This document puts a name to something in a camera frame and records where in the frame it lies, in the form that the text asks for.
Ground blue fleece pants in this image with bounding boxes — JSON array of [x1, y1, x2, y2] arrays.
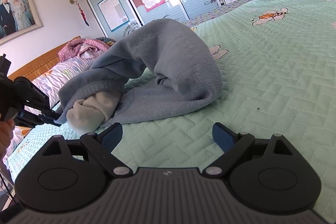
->
[[58, 19, 223, 135]]

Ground person left hand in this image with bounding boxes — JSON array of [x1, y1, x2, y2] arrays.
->
[[0, 119, 15, 161]]

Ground wooden headboard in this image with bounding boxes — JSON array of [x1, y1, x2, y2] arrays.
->
[[8, 42, 68, 81]]

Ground framed wedding photo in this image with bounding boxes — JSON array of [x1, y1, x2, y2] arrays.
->
[[1, 0, 42, 44]]

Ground pink knitted blanket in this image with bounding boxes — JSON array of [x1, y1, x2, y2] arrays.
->
[[58, 36, 116, 62]]

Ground green quilted bee bedspread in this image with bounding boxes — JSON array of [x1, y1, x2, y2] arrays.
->
[[6, 0, 336, 222]]

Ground wall lamp with tassel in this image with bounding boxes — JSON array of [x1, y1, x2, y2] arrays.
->
[[69, 0, 89, 26]]

